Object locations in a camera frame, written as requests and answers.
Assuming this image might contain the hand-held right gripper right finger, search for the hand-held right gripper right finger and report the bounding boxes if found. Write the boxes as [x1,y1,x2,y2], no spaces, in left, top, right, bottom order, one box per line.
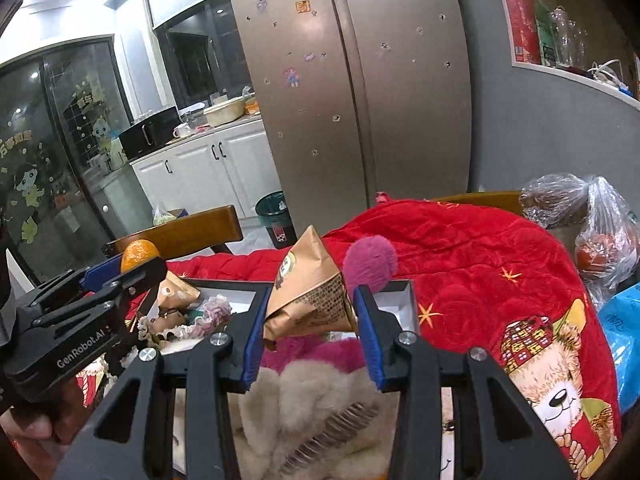
[352,284,576,480]

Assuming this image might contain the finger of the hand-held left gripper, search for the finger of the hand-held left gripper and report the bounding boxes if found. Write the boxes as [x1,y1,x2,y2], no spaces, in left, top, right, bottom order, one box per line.
[31,256,169,335]
[20,262,126,322]

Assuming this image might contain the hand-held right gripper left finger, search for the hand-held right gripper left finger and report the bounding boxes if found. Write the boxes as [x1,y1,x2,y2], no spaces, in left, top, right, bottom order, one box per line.
[52,284,273,480]

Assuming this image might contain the orange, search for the orange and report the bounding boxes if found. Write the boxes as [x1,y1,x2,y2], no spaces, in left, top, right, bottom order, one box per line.
[121,240,162,272]

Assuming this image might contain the dark cardboard box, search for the dark cardboard box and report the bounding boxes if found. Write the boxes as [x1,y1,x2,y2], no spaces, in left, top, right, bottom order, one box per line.
[127,276,456,480]

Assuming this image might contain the brown triangular snack packet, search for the brown triangular snack packet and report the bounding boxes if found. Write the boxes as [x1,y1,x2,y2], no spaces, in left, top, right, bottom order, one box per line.
[262,225,361,351]
[159,270,202,311]

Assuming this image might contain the person's left hand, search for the person's left hand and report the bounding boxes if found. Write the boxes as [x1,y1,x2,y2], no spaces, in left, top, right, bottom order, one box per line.
[0,400,68,456]

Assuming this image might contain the black white lace doll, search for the black white lace doll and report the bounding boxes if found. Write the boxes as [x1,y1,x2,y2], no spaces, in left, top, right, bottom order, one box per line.
[137,296,233,356]

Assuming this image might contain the wooden chair back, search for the wooden chair back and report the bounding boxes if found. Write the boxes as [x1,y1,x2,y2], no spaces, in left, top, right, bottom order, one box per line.
[103,205,244,261]

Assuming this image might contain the pink and cream plush toy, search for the pink and cream plush toy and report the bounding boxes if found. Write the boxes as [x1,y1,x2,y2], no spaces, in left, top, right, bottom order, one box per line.
[235,357,406,480]

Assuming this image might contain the white kitchen cabinet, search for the white kitchen cabinet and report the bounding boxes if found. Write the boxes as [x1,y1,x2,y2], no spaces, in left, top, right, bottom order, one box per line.
[129,119,283,226]

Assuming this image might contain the dark green trash bin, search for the dark green trash bin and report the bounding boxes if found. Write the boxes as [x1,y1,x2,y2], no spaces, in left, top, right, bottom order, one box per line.
[255,191,295,249]

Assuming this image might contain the glass door with stickers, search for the glass door with stickers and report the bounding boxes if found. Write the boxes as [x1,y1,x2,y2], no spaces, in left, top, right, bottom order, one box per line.
[0,40,133,281]

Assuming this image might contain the red printed blanket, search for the red printed blanket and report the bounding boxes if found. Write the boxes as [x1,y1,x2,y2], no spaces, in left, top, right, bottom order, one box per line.
[75,199,623,480]

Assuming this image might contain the black microwave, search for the black microwave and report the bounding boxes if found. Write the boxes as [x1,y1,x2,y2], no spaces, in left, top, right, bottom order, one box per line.
[117,106,181,160]

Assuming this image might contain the cream plastic basin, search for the cream plastic basin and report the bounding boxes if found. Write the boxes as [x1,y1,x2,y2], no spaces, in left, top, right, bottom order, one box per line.
[204,97,247,127]

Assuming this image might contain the dark window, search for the dark window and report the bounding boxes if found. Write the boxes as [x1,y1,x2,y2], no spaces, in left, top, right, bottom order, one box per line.
[152,0,253,111]

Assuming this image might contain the silver double-door refrigerator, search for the silver double-door refrigerator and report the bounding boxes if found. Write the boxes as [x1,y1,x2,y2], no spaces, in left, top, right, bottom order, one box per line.
[222,0,473,238]

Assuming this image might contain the blue plastic bag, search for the blue plastic bag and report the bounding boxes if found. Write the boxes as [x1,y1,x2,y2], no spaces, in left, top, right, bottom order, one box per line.
[597,282,640,401]

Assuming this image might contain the green carton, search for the green carton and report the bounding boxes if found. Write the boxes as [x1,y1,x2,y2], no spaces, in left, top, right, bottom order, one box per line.
[535,0,558,67]

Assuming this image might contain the red carton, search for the red carton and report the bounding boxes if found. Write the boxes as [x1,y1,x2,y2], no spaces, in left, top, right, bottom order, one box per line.
[502,0,542,65]

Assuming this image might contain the clear glass bottles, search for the clear glass bottles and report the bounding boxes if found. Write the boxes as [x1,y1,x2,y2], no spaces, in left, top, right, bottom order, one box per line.
[550,6,588,68]

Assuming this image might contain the white wall shelf unit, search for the white wall shelf unit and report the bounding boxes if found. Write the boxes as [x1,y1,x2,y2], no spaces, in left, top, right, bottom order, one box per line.
[492,0,640,111]

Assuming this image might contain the white cable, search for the white cable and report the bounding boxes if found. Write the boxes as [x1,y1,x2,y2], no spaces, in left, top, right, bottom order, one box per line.
[590,60,633,93]

